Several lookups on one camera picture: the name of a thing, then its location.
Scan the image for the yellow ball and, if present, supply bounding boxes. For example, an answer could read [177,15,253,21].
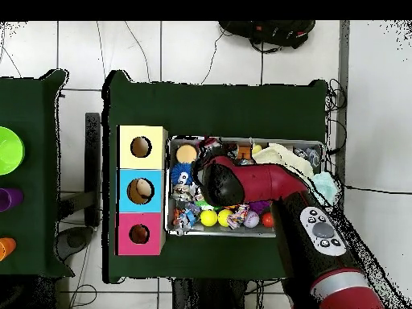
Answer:
[200,209,219,228]
[217,208,233,228]

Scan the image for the purple cup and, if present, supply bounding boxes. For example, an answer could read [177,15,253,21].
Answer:
[0,187,25,212]

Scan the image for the orange cup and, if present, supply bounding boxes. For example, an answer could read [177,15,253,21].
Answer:
[0,237,17,262]

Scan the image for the mint green waffle cloth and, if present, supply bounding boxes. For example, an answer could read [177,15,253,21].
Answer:
[311,171,339,205]

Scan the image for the purple spiky ball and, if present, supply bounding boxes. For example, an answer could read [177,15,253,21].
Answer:
[248,200,271,214]

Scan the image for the wooden box with three holes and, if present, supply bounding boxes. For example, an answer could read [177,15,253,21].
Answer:
[114,125,169,257]

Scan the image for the lime green bowl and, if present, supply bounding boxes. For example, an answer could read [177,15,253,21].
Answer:
[0,126,26,176]

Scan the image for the shallow clear mesh bin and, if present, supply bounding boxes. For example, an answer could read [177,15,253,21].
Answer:
[165,136,324,240]

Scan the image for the dark green table cloth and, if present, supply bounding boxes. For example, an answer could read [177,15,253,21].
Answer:
[0,69,75,279]
[101,69,329,284]

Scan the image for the cream waffle cloth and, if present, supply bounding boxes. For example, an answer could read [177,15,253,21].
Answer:
[252,142,315,179]

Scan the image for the blue fuzzy monster toy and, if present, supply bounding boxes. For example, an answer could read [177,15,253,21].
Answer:
[170,162,194,187]

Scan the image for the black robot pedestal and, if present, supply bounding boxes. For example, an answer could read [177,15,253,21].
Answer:
[171,277,247,309]

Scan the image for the tan round foam disc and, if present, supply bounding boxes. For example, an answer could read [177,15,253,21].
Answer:
[175,144,198,164]

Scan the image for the black cable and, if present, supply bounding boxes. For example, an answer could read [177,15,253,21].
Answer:
[324,170,412,196]

